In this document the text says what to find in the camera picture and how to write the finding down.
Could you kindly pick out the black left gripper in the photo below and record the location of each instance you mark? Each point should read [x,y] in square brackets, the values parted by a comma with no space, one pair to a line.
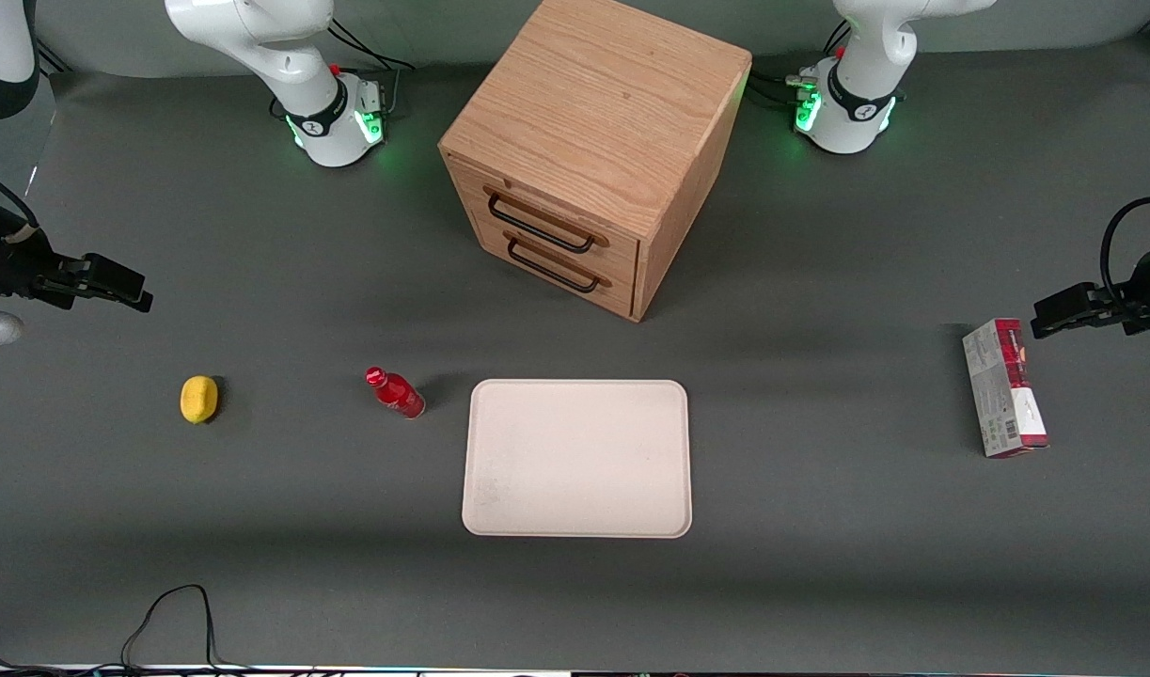
[1148,287]

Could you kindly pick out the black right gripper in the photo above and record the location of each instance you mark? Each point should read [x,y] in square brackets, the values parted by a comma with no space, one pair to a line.
[15,260]

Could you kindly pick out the red coke bottle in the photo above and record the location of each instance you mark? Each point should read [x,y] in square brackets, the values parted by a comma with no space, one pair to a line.
[396,393]

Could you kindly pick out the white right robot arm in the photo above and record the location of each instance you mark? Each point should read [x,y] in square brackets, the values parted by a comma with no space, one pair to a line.
[302,85]

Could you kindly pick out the beige plastic tray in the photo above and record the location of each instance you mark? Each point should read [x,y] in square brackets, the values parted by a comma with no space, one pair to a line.
[579,461]

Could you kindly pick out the red and white carton box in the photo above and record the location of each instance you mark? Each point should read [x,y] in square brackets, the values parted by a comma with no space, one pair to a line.
[1005,390]

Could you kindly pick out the yellow lemon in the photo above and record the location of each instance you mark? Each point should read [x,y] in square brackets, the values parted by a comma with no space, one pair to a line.
[198,400]

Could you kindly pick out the dark grey table mat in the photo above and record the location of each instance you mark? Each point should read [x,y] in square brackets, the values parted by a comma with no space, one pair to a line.
[819,583]

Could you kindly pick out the wooden drawer cabinet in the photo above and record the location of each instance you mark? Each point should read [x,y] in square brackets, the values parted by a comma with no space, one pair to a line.
[593,103]

